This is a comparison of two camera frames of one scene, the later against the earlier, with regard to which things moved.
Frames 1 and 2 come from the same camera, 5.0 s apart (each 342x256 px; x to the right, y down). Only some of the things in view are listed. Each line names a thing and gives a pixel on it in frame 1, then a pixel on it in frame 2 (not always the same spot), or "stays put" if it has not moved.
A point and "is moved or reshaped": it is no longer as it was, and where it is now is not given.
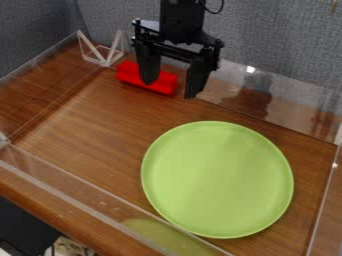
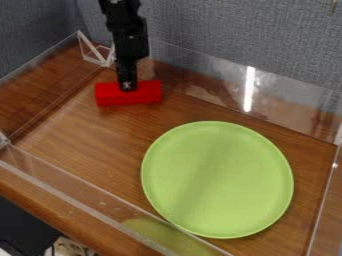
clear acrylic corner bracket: (94, 53) stays put
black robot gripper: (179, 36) to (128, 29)
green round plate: (217, 179) stays put
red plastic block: (164, 83) is moved or reshaped
